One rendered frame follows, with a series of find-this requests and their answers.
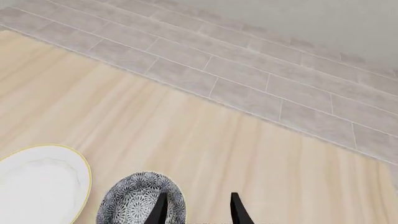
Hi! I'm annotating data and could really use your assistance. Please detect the white plate with yellow rim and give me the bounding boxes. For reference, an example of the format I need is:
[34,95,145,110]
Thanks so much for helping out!
[0,143,93,224]

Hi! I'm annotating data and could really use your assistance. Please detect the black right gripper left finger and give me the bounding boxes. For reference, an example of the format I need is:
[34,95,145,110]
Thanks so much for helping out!
[146,192,168,224]

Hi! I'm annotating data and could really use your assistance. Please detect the black white patterned bowl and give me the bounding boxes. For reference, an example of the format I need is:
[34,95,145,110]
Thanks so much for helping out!
[95,171,188,224]

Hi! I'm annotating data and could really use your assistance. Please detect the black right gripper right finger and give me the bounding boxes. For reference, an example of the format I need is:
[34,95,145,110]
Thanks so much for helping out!
[230,192,254,224]

